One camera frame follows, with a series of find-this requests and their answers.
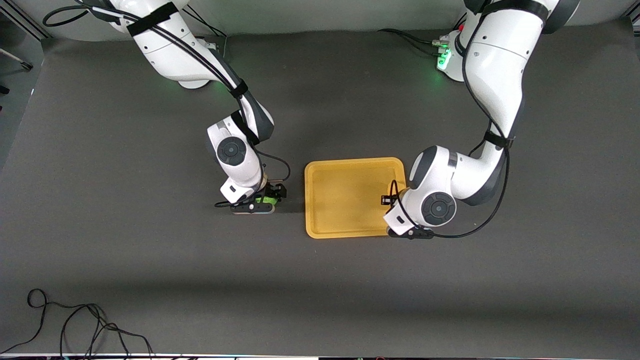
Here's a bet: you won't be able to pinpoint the yellow plastic tray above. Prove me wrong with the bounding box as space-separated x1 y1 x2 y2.
304 157 412 240

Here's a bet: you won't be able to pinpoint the dark grey table mat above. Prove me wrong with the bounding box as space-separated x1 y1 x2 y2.
0 17 640 357

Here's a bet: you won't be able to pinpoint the grey metal rod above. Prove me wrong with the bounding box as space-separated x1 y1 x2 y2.
0 47 34 72

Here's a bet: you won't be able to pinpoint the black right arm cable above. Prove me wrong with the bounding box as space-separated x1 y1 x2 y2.
42 0 292 208

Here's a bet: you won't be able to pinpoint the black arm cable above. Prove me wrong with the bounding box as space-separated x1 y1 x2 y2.
390 10 512 239
42 0 292 208

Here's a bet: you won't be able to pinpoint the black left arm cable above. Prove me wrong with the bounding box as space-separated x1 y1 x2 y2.
390 10 512 239

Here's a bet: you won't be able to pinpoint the black right arm base cables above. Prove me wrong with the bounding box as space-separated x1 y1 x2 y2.
182 6 229 57

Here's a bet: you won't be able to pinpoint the thick black left base cable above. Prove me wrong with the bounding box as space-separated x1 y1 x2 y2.
377 28 448 53

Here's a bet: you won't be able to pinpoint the thin black loose cable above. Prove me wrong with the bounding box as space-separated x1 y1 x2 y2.
0 288 156 360

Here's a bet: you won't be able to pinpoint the aluminium frame profile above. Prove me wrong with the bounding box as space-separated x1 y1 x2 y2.
11 6 52 41

